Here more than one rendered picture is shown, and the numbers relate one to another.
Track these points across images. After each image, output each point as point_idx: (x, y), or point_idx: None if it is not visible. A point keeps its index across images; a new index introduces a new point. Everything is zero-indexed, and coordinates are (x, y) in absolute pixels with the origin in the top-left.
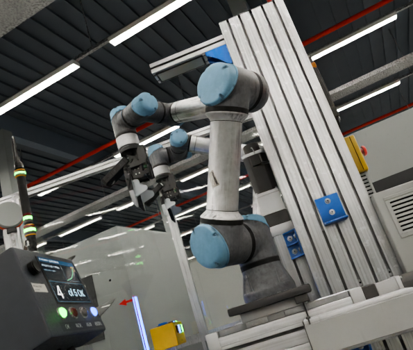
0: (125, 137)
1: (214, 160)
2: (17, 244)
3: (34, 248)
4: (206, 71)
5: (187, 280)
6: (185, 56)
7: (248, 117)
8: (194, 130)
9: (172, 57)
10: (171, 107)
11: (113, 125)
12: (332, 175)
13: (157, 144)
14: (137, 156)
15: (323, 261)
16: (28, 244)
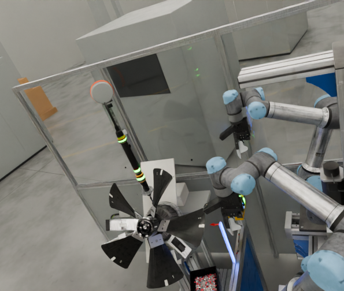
0: (222, 192)
1: (308, 290)
2: (115, 112)
3: (147, 189)
4: (321, 267)
5: (244, 141)
6: (281, 77)
7: (325, 4)
8: (261, 16)
9: (265, 76)
10: (266, 174)
11: (210, 178)
12: None
13: (221, 28)
14: (232, 202)
15: None
16: (143, 187)
